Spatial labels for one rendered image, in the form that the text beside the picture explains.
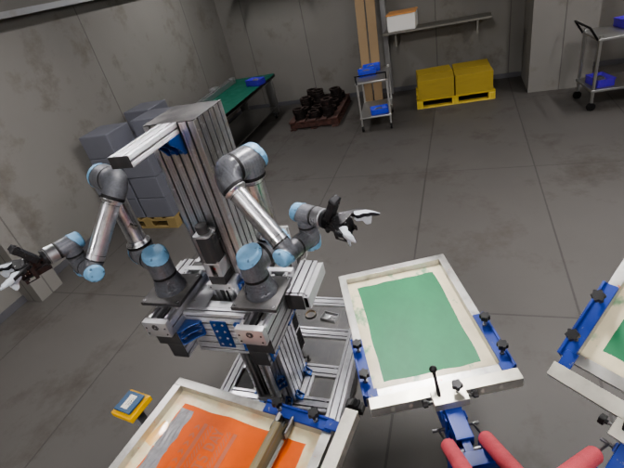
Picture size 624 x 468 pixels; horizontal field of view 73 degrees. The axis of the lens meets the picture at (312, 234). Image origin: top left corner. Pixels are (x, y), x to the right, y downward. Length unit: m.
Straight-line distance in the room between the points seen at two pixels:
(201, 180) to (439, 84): 6.08
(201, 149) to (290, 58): 7.47
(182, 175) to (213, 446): 1.11
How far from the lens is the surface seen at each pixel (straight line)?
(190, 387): 2.07
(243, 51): 9.53
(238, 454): 1.84
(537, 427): 2.94
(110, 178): 1.94
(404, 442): 2.83
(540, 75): 7.88
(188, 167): 1.88
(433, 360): 1.93
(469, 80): 7.62
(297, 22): 9.00
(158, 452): 1.98
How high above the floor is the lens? 2.45
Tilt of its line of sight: 32 degrees down
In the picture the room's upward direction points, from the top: 14 degrees counter-clockwise
